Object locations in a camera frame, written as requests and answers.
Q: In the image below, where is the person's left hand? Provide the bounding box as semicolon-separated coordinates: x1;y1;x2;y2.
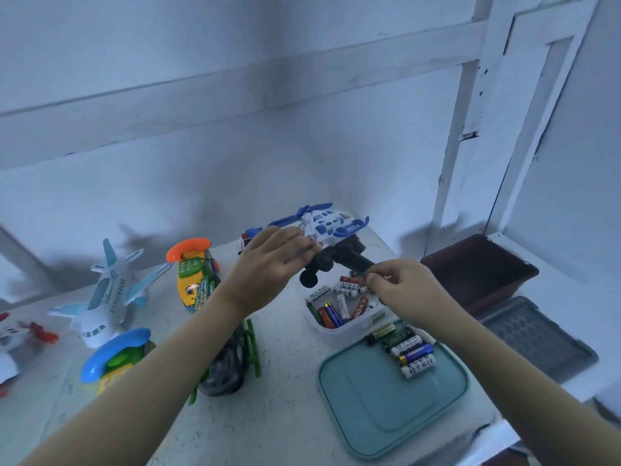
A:
215;226;323;318

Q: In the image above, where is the person's right hand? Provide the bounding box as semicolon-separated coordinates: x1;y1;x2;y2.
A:
364;258;469;334

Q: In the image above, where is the pile of batteries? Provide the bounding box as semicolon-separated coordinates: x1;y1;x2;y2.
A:
365;323;438;381

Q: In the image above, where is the dark brown storage box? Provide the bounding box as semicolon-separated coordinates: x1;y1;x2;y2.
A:
419;234;541;318

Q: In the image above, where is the yellow orange toy car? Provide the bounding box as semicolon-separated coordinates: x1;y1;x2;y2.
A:
165;236;219;311

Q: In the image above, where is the white blue toy vehicle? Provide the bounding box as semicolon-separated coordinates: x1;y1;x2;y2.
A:
243;203;378;289

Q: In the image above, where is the heap of mixed batteries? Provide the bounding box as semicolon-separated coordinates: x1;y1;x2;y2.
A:
305;276;372;330

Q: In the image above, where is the clear plastic container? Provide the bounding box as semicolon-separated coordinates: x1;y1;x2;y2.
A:
299;267;389;348

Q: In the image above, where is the dark green toy helicopter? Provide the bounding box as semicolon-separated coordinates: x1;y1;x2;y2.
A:
187;276;262;406

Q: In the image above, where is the teal container lid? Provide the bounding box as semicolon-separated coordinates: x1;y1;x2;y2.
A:
317;325;471;461

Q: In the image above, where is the grey storage box lid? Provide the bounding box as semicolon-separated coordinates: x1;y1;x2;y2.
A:
477;296;600;384

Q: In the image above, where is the white toy airplane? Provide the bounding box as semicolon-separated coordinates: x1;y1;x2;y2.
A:
49;238;174;350

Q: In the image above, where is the green orange toy car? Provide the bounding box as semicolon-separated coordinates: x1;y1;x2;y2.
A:
78;327;155;394

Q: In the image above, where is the red white toy vehicle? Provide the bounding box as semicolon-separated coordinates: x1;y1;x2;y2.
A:
0;312;60;396

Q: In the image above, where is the person's right forearm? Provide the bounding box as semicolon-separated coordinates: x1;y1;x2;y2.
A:
431;310;621;466

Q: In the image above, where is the white wooden table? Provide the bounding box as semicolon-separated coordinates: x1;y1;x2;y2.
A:
0;228;501;466

